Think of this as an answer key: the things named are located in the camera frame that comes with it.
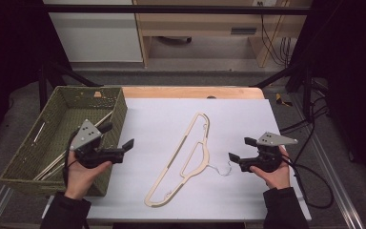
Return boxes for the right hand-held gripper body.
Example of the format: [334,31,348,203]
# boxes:
[238,132,299,174]

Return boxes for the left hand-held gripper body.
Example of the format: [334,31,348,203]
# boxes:
[70,119,126,170]

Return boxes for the green woven basket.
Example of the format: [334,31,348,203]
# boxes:
[0,85,129,198]

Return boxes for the beige clothes hanger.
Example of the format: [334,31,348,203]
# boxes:
[32,110,114,181]
[144,112,233,208]

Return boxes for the person's right hand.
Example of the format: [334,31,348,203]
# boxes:
[250,145,292,191]

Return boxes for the person's left hand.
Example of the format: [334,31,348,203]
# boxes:
[64,149,113,200]

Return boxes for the white paper sheet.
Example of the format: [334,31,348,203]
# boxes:
[42,97,313,221]

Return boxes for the yellow and black tool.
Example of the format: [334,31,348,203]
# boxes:
[274,93,294,108]

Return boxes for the black metal stand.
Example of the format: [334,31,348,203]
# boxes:
[37,60,104,113]
[249,60,315,122]

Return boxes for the white cabinet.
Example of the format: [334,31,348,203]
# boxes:
[42,0,144,64]

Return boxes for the black curtain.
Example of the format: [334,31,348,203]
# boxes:
[0,0,71,156]
[290,0,366,194]

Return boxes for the light wooden desk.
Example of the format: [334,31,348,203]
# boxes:
[132,0,313,69]

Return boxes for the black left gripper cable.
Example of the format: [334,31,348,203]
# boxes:
[62,131,79,189]

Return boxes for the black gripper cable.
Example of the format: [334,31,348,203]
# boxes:
[62,131,79,189]
[280,156,336,210]

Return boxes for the black floor cables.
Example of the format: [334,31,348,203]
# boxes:
[279,77,332,166]

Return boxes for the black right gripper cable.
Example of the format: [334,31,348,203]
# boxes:
[280,156,336,210]

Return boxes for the hanging black cables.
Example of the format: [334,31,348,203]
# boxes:
[259,1,293,68]

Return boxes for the black horizontal frame bar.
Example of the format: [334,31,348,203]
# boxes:
[42,4,313,16]

